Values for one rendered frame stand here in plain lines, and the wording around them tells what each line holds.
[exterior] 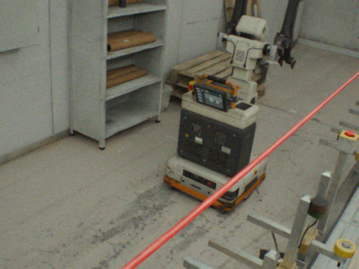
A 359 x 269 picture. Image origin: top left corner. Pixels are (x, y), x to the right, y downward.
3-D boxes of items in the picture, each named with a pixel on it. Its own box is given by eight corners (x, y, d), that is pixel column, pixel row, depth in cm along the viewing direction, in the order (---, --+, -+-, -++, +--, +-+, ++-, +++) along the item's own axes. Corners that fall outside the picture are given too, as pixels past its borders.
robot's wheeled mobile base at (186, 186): (229, 216, 313) (234, 187, 302) (161, 184, 343) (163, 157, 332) (266, 180, 363) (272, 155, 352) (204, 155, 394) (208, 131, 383)
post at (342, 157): (313, 232, 195) (338, 149, 175) (317, 227, 199) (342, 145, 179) (322, 236, 193) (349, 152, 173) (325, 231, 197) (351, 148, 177)
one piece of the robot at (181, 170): (221, 194, 310) (223, 185, 306) (175, 174, 330) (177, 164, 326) (223, 193, 312) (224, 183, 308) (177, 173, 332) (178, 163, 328)
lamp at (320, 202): (294, 252, 143) (309, 202, 133) (300, 244, 147) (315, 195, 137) (309, 259, 140) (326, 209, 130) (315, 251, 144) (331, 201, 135)
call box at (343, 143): (334, 150, 175) (339, 134, 171) (339, 145, 180) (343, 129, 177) (350, 156, 172) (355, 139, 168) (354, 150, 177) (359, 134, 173)
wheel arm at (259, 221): (245, 221, 179) (247, 214, 177) (249, 218, 182) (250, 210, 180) (343, 266, 158) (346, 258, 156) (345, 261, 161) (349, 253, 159)
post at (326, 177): (293, 266, 177) (322, 171, 155) (297, 262, 179) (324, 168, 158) (301, 270, 175) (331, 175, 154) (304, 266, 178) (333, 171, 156)
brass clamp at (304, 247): (292, 249, 165) (295, 239, 163) (304, 232, 176) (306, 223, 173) (306, 255, 162) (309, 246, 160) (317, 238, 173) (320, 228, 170)
